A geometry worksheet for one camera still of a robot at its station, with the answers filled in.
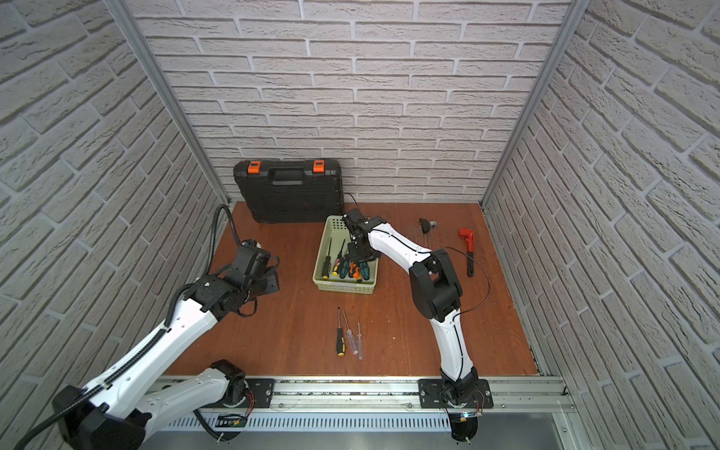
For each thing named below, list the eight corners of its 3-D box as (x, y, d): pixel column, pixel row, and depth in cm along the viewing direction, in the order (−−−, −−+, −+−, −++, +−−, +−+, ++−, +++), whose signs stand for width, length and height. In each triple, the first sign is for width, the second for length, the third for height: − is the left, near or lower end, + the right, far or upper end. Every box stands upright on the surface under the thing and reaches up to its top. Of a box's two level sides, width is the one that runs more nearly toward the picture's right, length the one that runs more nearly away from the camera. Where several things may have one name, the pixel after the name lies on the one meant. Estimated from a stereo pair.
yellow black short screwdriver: (337, 357, 82) (336, 355, 80) (337, 310, 91) (337, 307, 89) (345, 356, 82) (345, 354, 80) (345, 309, 91) (344, 307, 89)
